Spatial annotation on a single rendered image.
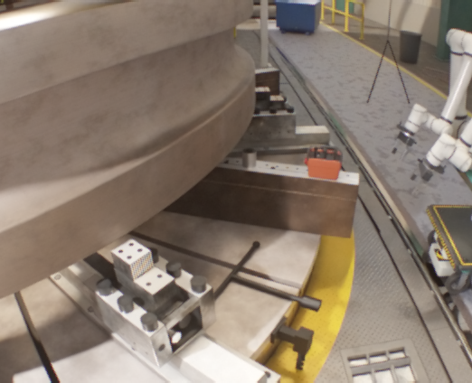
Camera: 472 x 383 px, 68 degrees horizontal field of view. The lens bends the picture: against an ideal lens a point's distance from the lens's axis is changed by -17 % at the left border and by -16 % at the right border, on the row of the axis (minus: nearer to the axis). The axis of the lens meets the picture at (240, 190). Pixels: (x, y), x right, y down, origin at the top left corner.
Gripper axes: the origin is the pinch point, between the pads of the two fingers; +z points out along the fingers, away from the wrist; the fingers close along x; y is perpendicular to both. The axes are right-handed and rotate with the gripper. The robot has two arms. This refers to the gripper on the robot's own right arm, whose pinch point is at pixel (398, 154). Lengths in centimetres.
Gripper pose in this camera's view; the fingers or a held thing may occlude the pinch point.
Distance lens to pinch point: 253.3
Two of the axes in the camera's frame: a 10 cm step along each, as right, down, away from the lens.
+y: 9.2, 3.1, 2.3
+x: -0.8, -4.1, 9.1
